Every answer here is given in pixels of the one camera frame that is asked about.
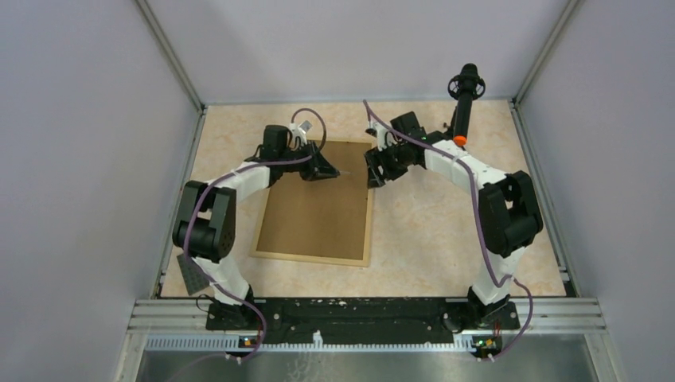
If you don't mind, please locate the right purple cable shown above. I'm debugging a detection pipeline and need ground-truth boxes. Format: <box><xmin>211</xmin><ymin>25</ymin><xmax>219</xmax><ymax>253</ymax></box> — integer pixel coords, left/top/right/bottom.
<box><xmin>362</xmin><ymin>99</ymin><xmax>535</xmax><ymax>364</ymax></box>

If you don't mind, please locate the purple cable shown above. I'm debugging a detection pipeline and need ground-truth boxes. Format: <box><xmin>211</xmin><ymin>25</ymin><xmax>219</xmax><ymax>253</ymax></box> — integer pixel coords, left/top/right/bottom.
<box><xmin>362</xmin><ymin>99</ymin><xmax>535</xmax><ymax>364</ymax></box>
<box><xmin>181</xmin><ymin>107</ymin><xmax>328</xmax><ymax>366</ymax></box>

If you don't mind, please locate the black microphone orange tip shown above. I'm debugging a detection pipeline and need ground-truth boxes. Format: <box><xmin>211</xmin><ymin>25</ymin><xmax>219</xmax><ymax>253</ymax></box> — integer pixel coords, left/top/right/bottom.
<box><xmin>447</xmin><ymin>63</ymin><xmax>486</xmax><ymax>147</ymax></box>

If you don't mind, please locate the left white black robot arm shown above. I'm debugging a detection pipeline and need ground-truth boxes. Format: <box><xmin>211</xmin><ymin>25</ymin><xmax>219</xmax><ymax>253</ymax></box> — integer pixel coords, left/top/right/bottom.
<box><xmin>172</xmin><ymin>121</ymin><xmax>340</xmax><ymax>329</ymax></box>

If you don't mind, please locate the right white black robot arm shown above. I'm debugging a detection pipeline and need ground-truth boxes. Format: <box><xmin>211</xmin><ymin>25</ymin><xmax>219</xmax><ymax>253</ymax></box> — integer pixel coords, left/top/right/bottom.
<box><xmin>365</xmin><ymin>111</ymin><xmax>543</xmax><ymax>328</ymax></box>

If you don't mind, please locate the black mini tripod stand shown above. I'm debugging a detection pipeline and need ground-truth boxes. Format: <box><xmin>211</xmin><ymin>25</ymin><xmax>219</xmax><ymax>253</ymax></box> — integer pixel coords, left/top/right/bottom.
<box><xmin>447</xmin><ymin>74</ymin><xmax>477</xmax><ymax>147</ymax></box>

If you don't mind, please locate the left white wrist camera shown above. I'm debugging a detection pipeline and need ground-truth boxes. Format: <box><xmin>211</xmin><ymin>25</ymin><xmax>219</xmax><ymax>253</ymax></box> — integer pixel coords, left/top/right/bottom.
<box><xmin>288</xmin><ymin>120</ymin><xmax>312</xmax><ymax>147</ymax></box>

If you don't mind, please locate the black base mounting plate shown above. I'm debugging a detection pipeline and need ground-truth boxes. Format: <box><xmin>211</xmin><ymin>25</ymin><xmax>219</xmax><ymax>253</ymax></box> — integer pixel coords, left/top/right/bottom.
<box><xmin>205</xmin><ymin>297</ymin><xmax>521</xmax><ymax>345</ymax></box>

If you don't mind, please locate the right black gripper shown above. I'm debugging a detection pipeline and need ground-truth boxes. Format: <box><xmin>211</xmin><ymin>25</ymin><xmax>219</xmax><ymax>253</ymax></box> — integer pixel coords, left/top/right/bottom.
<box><xmin>364</xmin><ymin>142</ymin><xmax>410</xmax><ymax>190</ymax></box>

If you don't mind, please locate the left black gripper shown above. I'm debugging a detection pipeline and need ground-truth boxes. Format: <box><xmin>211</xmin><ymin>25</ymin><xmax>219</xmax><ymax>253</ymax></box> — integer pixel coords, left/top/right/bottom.
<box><xmin>278</xmin><ymin>139</ymin><xmax>339</xmax><ymax>181</ymax></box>

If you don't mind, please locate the aluminium front rail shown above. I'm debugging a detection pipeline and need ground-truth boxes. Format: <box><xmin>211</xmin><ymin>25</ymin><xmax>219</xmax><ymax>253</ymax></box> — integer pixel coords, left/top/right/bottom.
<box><xmin>127</xmin><ymin>298</ymin><xmax>607</xmax><ymax>353</ymax></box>

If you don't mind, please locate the grey lego baseplate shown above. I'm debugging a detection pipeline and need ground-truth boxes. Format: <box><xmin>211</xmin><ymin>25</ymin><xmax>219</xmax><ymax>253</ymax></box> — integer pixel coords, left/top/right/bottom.
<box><xmin>177</xmin><ymin>254</ymin><xmax>209</xmax><ymax>295</ymax></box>

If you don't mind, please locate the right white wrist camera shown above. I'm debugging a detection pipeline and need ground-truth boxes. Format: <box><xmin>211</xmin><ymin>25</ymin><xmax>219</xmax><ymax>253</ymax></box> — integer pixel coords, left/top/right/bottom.
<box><xmin>365</xmin><ymin>120</ymin><xmax>396</xmax><ymax>151</ymax></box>

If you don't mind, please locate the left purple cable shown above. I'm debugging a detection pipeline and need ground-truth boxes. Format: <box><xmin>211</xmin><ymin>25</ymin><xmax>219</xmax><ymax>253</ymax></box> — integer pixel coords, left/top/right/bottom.
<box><xmin>181</xmin><ymin>107</ymin><xmax>328</xmax><ymax>366</ymax></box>

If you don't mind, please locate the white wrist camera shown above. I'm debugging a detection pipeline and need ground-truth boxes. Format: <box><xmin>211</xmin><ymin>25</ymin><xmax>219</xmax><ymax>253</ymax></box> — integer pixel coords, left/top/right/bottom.
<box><xmin>288</xmin><ymin>120</ymin><xmax>312</xmax><ymax>147</ymax></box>
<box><xmin>365</xmin><ymin>120</ymin><xmax>396</xmax><ymax>151</ymax></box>

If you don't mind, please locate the wooden picture frame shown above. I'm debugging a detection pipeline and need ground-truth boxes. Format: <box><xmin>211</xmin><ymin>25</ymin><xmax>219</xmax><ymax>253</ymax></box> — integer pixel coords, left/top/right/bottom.
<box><xmin>249</xmin><ymin>138</ymin><xmax>374</xmax><ymax>267</ymax></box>

